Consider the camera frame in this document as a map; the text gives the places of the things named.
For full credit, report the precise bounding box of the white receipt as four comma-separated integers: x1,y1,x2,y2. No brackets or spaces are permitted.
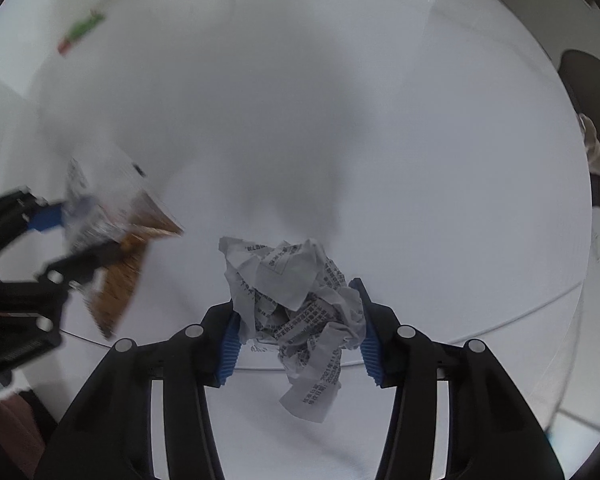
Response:
219,236,368,423

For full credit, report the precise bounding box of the beige cloth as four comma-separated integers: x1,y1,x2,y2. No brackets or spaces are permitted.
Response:
577,112,600,176

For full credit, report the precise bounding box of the dark grey chair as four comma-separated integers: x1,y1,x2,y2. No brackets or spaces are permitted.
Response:
557,50,600,211

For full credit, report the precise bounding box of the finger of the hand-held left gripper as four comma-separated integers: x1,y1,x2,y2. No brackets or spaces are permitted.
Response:
36,239,127,288
0,186,67,257

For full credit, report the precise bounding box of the clear packet with brown contents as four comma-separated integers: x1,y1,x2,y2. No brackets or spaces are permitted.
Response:
62,157,186,339

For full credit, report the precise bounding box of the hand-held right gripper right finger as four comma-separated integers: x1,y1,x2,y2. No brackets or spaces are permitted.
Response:
349,277,566,480

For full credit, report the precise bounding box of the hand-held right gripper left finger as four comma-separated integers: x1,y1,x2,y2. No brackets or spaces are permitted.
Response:
34,299,242,480

